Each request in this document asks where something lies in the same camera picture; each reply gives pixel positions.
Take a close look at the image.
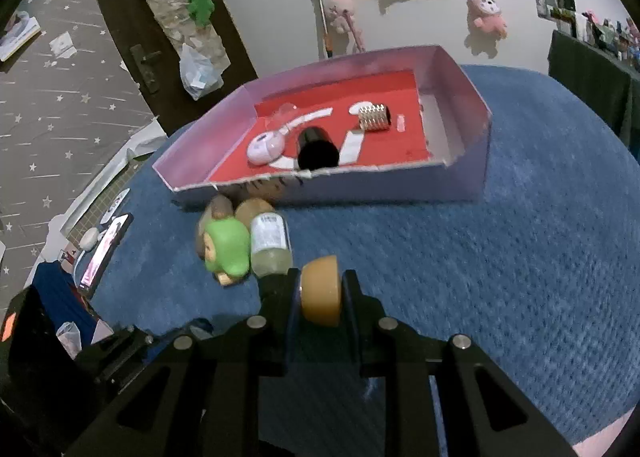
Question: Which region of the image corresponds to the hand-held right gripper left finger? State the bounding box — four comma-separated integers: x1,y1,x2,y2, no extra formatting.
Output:
62,268,303,457

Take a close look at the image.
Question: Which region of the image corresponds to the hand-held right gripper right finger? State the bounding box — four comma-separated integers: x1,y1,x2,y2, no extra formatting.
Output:
341,269,581,457

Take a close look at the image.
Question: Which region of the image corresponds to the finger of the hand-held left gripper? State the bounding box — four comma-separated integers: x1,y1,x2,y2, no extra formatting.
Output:
75,327,153,383

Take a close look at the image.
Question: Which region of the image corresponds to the orange round disc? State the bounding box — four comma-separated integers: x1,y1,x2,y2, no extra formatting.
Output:
299,254,343,329

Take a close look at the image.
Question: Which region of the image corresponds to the dropper bottle with white label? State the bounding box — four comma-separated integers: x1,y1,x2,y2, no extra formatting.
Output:
249,212,296,283

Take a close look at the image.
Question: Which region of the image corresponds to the green hooded toy figure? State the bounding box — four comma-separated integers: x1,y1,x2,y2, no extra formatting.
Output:
202,217,251,288

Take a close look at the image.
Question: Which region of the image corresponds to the orange ball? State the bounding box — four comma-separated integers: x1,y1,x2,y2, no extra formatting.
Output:
235,198,276,233

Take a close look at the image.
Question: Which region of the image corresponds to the taupe rounded case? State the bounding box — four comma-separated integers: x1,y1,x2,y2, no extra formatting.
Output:
196,194,236,258

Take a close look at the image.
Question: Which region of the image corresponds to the black ribbed cup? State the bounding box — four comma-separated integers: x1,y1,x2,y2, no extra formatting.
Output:
295,126,341,172

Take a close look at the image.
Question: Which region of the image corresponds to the pink and red cardboard box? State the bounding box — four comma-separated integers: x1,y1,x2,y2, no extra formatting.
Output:
152,44,492,208

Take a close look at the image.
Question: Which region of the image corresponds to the lilac round mini printer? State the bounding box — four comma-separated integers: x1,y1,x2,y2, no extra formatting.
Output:
246,131,287,167

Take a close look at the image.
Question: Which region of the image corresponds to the studded metal cylinder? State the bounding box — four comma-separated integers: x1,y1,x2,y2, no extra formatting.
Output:
357,101,392,133

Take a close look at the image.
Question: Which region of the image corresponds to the clear plastic cup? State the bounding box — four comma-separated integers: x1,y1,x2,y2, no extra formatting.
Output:
267,103,297,133

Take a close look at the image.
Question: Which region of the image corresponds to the small clear plastic bag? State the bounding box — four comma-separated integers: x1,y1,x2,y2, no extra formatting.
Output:
56,321,83,358

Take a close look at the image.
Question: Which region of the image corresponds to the smartphone with lit screen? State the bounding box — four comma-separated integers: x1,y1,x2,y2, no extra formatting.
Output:
77,213,135,294

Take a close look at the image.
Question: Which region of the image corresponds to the green cutting mat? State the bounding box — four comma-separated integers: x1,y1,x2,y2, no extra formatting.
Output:
65,157,146,248

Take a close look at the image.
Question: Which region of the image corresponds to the white paper sheet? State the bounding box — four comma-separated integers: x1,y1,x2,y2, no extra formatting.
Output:
60,120,168,238

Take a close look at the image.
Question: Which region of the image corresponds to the white and orange pole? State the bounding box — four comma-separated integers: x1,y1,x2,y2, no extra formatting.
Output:
311,0,335,60

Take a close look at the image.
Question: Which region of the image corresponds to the pink plush bear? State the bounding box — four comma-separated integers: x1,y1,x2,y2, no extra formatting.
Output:
325,0,358,35

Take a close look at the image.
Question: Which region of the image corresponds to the green plush toy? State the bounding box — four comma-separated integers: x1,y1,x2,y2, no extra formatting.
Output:
187,0,216,28

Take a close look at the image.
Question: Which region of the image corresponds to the dark brown door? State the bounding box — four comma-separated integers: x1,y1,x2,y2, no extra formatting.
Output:
82,0,258,135

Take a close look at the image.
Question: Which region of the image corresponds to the pink plush toy with horns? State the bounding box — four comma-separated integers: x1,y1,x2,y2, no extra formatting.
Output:
466,0,509,40

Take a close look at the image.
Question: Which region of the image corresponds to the table with green cloth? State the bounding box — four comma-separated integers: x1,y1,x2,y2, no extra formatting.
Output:
547,30,640,158

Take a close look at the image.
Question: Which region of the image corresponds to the paper collage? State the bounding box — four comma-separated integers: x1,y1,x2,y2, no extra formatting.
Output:
131,0,226,73

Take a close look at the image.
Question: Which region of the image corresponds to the open book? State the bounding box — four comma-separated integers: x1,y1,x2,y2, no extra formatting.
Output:
0,10,42,63

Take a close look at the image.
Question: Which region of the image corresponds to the row of small figurines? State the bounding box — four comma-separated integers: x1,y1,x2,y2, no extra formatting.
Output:
575,10,640,73

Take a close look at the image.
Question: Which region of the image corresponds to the metal door handle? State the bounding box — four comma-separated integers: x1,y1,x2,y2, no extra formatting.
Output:
130,44,163,95

